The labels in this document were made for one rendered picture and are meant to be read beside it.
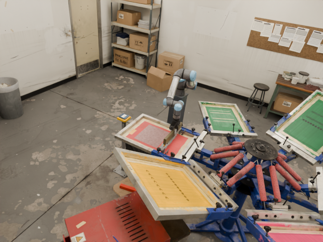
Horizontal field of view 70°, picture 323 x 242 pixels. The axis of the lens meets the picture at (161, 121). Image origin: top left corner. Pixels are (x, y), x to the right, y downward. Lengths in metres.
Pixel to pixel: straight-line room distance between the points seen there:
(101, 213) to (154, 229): 0.39
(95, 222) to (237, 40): 5.07
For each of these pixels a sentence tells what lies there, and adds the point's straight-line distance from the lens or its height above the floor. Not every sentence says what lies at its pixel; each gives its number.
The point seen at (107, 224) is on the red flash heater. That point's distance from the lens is 1.76.
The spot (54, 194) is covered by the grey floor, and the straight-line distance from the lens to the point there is 3.46.
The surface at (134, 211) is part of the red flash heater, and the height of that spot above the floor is 1.10.
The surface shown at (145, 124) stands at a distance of 2.90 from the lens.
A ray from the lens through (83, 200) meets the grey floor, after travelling 3.31.
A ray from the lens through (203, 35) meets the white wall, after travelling 6.15.
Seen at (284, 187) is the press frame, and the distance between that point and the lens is 2.48.
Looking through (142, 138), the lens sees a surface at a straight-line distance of 2.66.
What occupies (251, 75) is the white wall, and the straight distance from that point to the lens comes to 6.06.
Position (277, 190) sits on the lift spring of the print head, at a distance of 2.22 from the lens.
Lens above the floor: 2.59
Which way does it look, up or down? 33 degrees down
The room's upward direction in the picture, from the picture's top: 7 degrees clockwise
